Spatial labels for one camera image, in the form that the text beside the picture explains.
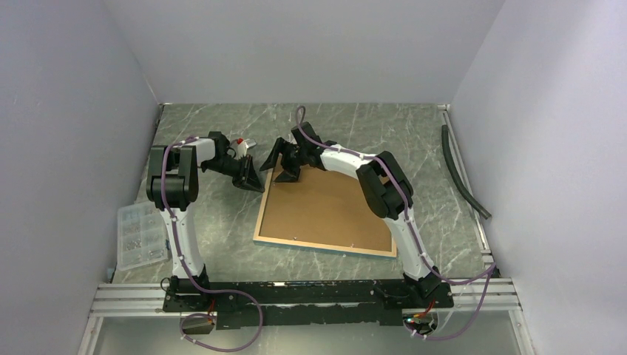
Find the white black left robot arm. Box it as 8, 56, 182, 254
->
146, 131, 265, 311

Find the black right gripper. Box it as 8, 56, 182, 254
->
260, 138, 307, 183

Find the black corrugated hose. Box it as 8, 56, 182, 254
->
441, 124, 492, 220

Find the aluminium extrusion rail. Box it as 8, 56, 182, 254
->
90, 278, 522, 317

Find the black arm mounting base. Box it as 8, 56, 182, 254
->
163, 279, 454, 330

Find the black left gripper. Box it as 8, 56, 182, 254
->
203, 154, 265, 193

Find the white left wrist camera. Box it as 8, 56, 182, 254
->
234, 138, 257, 158

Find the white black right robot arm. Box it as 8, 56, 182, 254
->
260, 122, 441, 307

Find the clear plastic screw box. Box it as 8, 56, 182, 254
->
117, 201, 169, 271

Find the blue wooden picture frame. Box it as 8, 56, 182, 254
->
252, 155, 399, 259

